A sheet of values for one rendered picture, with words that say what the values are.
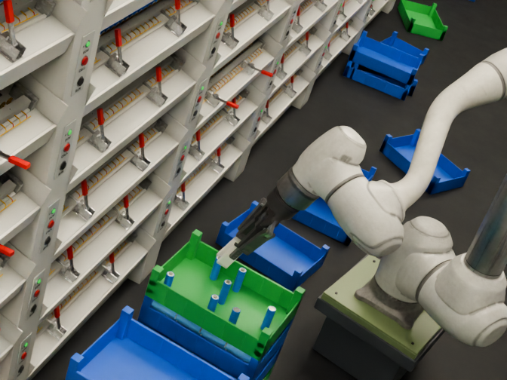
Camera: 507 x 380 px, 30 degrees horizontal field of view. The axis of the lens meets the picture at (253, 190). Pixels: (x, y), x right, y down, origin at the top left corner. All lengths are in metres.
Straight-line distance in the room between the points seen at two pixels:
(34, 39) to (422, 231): 1.31
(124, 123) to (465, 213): 1.86
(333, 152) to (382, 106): 2.20
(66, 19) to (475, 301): 1.30
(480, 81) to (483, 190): 1.68
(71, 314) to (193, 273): 0.37
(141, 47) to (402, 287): 1.01
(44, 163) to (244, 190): 1.59
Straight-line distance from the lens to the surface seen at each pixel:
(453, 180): 3.77
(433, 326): 2.71
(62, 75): 1.70
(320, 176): 2.02
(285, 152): 3.60
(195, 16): 2.26
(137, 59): 2.01
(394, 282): 2.61
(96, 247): 2.37
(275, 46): 3.07
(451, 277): 2.47
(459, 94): 2.22
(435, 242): 2.55
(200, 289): 2.21
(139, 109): 2.20
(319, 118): 3.91
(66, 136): 1.80
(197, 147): 2.83
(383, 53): 4.46
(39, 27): 1.62
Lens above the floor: 1.82
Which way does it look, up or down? 33 degrees down
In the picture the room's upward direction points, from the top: 19 degrees clockwise
